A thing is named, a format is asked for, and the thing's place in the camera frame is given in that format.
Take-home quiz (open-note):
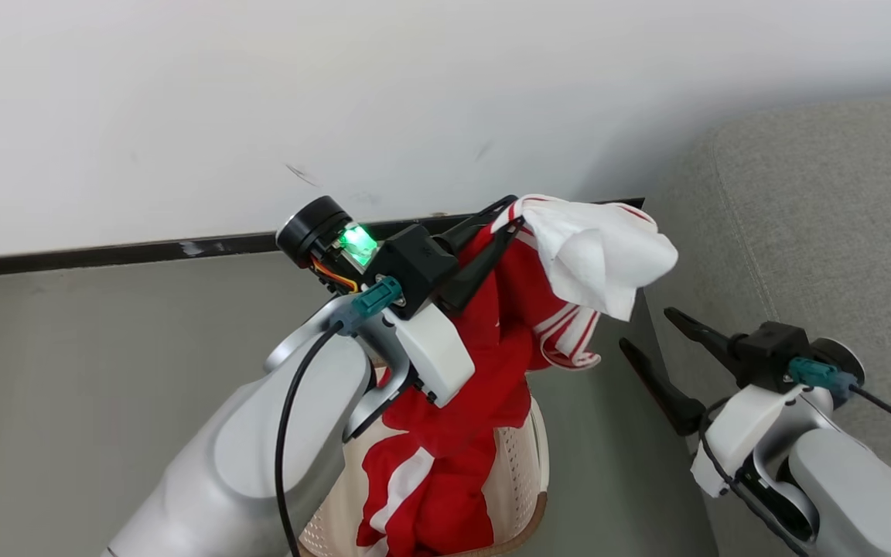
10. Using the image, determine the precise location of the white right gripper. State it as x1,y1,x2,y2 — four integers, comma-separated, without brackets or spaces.
620,306,806,498

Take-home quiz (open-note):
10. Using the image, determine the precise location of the red and white clothing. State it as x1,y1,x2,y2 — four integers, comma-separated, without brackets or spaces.
355,193,679,557

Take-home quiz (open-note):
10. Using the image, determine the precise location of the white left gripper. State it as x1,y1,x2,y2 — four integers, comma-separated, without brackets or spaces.
385,195,525,408

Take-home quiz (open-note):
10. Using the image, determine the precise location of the cream perforated laundry basket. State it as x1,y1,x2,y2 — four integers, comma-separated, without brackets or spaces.
298,364,551,557

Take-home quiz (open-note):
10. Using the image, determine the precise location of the black cable with teal plug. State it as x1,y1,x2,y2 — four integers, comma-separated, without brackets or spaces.
275,276,405,557
788,357,891,434

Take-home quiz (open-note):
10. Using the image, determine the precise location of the thin black looped cable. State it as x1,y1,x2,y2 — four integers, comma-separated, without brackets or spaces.
698,398,811,557

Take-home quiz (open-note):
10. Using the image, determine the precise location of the black baseboard strip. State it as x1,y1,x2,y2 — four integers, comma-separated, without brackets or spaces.
0,196,646,280

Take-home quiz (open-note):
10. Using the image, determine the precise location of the grey fabric sofa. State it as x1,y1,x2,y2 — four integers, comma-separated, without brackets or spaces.
641,93,891,557

